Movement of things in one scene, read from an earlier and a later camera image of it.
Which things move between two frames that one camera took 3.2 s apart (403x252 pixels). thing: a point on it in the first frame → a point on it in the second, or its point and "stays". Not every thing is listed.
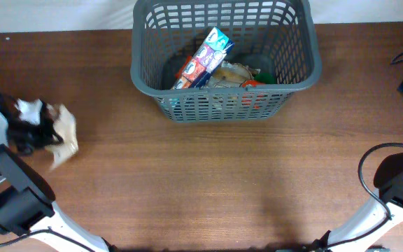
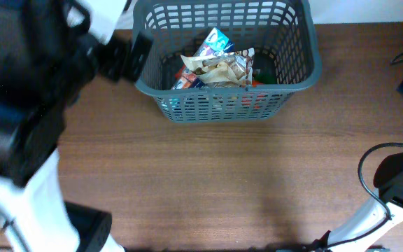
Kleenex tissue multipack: x=206 y=61 stays
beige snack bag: x=66 y=129 → x=233 y=69
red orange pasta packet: x=254 y=83 → x=185 y=79
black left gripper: x=50 y=135 → x=123 y=63
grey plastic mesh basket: x=278 y=37 stays
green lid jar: x=266 y=78 stays
